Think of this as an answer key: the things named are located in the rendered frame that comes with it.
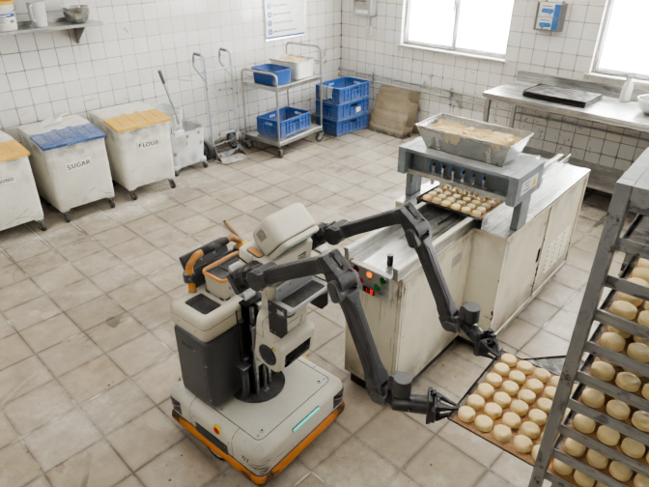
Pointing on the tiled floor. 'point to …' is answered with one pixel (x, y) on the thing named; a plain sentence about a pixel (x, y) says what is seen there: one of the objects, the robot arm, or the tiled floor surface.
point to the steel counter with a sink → (602, 175)
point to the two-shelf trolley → (278, 106)
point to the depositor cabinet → (519, 249)
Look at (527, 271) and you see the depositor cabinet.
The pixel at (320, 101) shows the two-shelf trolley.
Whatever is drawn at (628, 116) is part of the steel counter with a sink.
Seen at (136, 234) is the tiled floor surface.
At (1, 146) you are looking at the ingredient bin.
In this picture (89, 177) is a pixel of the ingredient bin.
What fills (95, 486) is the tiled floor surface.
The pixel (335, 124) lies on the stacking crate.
